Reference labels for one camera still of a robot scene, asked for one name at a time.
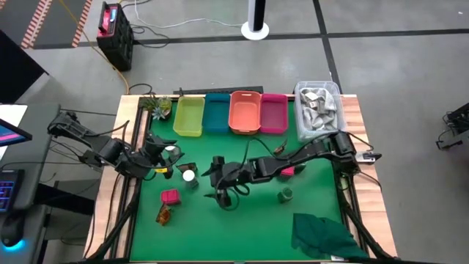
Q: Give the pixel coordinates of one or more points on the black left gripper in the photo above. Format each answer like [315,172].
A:
[154,155]

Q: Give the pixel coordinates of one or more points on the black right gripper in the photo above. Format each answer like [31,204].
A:
[234,176]

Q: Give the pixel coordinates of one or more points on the white-lid spice jar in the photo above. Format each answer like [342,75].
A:
[188,176]
[170,148]

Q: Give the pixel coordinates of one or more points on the dark brown spice packet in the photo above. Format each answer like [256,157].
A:
[182,167]

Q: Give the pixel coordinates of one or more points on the small brown spice packet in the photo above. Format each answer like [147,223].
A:
[280,149]

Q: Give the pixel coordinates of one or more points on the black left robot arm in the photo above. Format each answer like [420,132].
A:
[110,150]

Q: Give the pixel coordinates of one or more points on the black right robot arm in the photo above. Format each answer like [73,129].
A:
[311,150]

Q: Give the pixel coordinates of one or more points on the yellow-green plastic bin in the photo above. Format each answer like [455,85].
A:
[188,117]

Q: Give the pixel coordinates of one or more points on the potted succulent plant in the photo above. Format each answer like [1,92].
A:
[161,106]

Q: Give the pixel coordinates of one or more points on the teal blue plastic bin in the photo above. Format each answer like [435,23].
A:
[217,113]

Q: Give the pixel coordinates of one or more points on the orange plastic bin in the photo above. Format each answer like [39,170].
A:
[244,113]

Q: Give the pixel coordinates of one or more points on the pink plastic bin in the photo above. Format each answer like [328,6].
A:
[273,114]

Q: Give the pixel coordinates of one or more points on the clear plastic storage box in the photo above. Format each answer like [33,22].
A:
[297,121]

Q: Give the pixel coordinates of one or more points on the dark green cloth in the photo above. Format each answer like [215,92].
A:
[322,234]

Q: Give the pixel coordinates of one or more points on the dark grey desk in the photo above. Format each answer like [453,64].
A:
[40,157]

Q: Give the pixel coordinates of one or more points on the black crate with red top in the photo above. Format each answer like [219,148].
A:
[117,40]

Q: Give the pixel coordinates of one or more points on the small beige tag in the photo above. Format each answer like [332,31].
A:
[311,96]
[313,105]

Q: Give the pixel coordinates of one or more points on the grey cloth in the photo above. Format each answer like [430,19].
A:
[322,117]

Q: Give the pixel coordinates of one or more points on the computer monitor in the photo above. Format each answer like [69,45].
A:
[11,133]

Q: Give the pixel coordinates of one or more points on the white paper sheet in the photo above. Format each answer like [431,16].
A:
[12,113]

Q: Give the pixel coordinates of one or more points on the white tower fan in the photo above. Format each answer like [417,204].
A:
[255,31]

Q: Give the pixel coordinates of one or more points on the backlit keyboard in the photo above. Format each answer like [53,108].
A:
[9,190]

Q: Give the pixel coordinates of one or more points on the black partition panel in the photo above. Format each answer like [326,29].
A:
[18,69]

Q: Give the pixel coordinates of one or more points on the black computer mouse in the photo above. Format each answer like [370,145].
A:
[11,229]

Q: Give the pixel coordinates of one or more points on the black table side rail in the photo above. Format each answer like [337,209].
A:
[138,124]

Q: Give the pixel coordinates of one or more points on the black frame strut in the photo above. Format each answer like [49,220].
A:
[362,227]
[117,223]

